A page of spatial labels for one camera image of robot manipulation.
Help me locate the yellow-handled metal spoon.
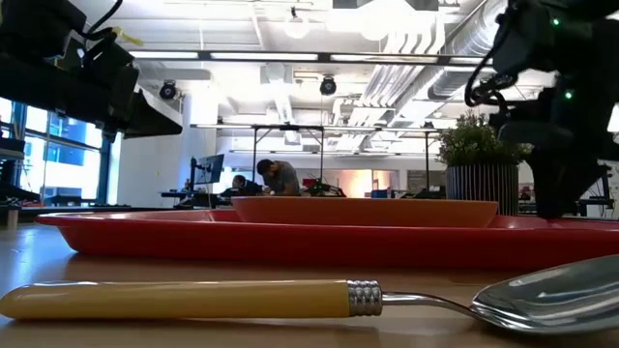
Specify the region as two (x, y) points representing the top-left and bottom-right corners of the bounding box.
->
(0, 254), (619, 335)

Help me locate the dark office desk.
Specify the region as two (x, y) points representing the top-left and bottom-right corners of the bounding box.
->
(161, 189), (229, 210)

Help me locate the computer monitor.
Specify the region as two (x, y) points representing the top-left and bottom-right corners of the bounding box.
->
(189, 153), (226, 192)

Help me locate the white globe pendant lamp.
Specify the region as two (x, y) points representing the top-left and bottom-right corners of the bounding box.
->
(283, 6), (311, 41)

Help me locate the person bending over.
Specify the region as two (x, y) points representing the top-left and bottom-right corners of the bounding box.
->
(255, 158), (303, 197)

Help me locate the black frame with light strips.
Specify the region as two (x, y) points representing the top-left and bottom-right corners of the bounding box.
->
(190, 123), (442, 197)

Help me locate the orange plate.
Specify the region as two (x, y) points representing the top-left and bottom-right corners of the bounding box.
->
(230, 195), (500, 229)

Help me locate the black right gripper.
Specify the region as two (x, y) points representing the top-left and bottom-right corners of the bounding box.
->
(497, 120), (612, 219)

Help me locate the seated person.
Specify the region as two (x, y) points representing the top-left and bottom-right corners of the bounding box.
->
(220, 174), (265, 199)

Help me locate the silver ventilation duct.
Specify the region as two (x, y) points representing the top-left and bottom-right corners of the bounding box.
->
(427, 0), (510, 102)

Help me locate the potted plant with ribbed pot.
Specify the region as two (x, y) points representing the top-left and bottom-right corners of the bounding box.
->
(435, 110), (534, 218)

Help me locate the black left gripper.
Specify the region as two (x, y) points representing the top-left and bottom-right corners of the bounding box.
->
(76, 28), (185, 142)

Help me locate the small robot on far table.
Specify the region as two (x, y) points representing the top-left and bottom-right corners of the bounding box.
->
(303, 177), (347, 198)

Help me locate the red plastic tray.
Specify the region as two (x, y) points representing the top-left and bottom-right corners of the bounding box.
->
(34, 208), (619, 272)

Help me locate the black overhead light bar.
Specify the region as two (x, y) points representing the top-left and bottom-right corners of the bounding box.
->
(126, 48), (492, 67)

